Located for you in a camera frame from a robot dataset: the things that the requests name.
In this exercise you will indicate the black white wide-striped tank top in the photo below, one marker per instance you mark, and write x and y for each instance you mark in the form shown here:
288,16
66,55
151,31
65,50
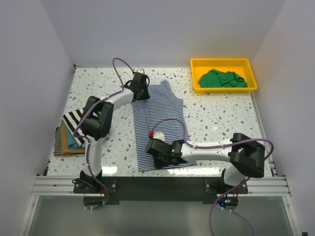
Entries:
71,121

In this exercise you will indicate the black white thin-striped tank top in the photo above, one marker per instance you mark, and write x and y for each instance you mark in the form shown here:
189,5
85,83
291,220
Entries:
57,142

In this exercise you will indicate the green tank top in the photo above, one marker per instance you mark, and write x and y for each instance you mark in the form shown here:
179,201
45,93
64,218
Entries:
218,79

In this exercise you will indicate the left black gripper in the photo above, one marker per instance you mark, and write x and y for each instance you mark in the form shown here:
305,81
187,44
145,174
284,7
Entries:
146,95

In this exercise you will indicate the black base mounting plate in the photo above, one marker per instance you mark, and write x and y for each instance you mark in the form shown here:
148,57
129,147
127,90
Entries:
156,189

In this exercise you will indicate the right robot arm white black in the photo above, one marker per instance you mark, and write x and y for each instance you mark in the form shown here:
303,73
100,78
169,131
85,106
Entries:
246,156

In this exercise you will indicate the aluminium frame rail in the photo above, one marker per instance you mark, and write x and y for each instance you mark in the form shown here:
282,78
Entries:
63,186

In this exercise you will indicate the blue white striped tank top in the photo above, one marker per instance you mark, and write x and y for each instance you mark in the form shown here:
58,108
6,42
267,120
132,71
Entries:
162,112

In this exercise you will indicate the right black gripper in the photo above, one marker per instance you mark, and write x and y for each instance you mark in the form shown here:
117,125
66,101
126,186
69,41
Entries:
159,165

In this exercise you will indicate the yellow plastic tray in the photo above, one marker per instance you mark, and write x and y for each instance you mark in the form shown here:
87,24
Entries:
241,66

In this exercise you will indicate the tan folded tank top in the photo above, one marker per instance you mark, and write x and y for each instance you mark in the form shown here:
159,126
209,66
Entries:
65,151

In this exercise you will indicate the light blue folded tank top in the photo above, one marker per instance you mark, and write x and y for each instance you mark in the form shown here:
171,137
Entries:
71,142

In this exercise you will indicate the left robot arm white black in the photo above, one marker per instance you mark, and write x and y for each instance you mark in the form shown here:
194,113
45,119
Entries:
95,125

